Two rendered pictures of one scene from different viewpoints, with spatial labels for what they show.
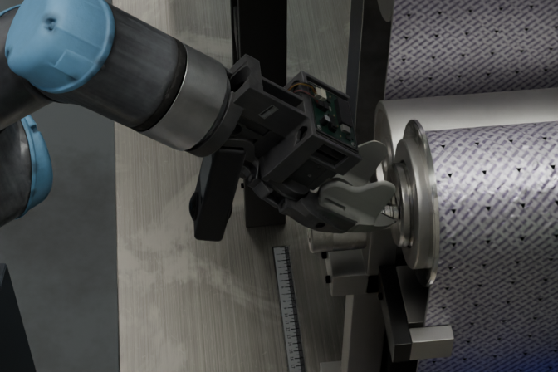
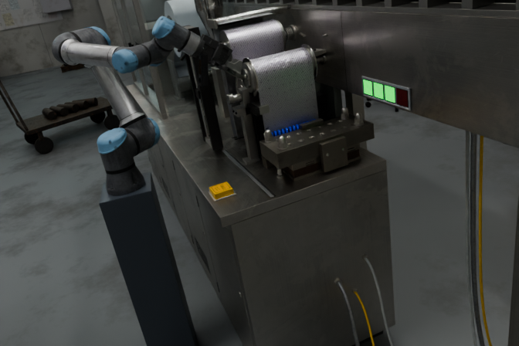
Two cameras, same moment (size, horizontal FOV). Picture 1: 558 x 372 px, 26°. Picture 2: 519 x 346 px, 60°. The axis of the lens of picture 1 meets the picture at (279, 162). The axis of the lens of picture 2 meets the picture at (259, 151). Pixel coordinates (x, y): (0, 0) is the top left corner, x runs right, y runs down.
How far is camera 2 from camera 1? 108 cm
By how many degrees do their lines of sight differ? 28
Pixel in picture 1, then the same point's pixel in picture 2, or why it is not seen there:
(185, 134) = (194, 45)
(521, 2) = (259, 47)
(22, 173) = (152, 128)
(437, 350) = (266, 110)
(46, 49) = (162, 23)
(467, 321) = (270, 102)
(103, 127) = not seen: hidden behind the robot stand
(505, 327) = (279, 103)
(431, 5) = (239, 50)
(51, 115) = not seen: hidden behind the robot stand
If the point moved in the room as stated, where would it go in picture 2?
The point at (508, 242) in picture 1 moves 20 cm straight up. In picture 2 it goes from (271, 72) to (262, 16)
